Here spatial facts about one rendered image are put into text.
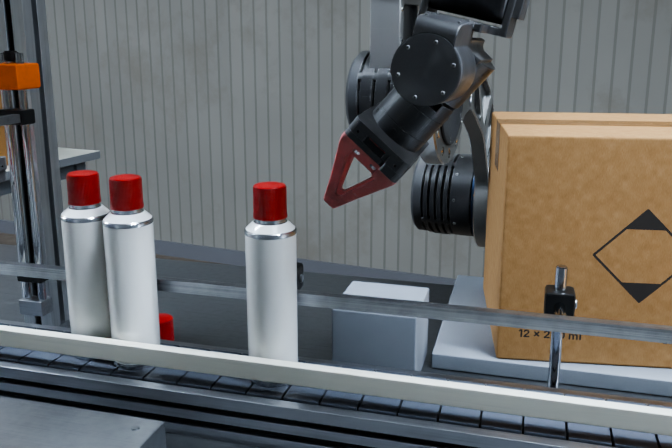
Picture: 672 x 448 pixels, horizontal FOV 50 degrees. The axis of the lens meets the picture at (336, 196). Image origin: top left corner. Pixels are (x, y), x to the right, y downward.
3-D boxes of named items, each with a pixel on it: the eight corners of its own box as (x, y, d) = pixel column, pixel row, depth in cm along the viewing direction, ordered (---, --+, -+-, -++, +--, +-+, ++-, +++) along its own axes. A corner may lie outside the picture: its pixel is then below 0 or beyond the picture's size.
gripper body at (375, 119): (343, 131, 64) (397, 69, 61) (371, 113, 73) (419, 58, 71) (396, 180, 64) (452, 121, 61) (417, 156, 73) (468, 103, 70)
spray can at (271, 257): (240, 384, 73) (234, 188, 69) (259, 362, 78) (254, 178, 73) (289, 390, 72) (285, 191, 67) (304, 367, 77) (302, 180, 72)
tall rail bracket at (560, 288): (536, 437, 73) (547, 283, 69) (536, 402, 80) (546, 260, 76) (570, 441, 72) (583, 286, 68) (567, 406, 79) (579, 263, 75)
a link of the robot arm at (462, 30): (537, -24, 62) (443, -43, 65) (517, -39, 52) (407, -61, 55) (498, 109, 66) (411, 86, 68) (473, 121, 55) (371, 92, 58)
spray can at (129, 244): (103, 366, 77) (88, 180, 72) (129, 346, 82) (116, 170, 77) (146, 372, 76) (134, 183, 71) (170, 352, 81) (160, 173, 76)
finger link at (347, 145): (295, 186, 69) (357, 116, 65) (319, 169, 76) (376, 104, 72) (346, 234, 69) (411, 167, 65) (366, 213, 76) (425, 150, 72)
